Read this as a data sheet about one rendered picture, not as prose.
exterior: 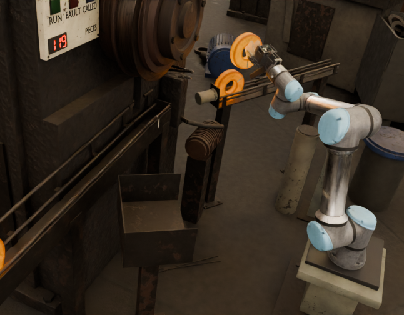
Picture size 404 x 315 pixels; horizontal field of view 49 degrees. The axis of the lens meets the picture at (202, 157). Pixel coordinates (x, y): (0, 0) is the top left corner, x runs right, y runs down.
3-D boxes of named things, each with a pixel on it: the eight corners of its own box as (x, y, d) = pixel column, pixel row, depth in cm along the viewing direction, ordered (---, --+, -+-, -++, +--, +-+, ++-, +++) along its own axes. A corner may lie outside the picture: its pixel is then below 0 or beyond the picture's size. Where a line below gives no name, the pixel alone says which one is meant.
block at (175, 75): (156, 122, 201) (159, 74, 187) (163, 115, 207) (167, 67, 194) (176, 129, 198) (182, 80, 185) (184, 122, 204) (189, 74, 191)
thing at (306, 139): (272, 210, 248) (294, 131, 219) (277, 199, 257) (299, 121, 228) (292, 217, 245) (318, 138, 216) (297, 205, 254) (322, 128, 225)
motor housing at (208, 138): (174, 220, 230) (184, 134, 201) (190, 197, 248) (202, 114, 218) (196, 229, 227) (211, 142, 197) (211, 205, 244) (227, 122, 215)
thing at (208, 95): (194, 101, 207) (194, 90, 203) (210, 97, 211) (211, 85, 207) (201, 107, 203) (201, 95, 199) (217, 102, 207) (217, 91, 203)
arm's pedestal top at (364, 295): (383, 255, 191) (386, 248, 188) (378, 310, 165) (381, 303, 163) (311, 229, 199) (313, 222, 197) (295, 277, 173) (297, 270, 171)
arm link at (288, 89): (285, 105, 175) (292, 89, 169) (269, 88, 180) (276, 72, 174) (299, 102, 178) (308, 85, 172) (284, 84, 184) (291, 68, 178)
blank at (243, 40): (230, 35, 187) (235, 38, 184) (259, 29, 193) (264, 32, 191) (228, 69, 196) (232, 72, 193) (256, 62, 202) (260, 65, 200)
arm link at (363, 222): (374, 245, 171) (386, 219, 164) (348, 253, 166) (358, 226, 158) (354, 225, 180) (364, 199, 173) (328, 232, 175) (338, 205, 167)
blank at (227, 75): (221, 105, 216) (224, 107, 213) (208, 84, 204) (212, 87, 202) (244, 84, 217) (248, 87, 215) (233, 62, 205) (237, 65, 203)
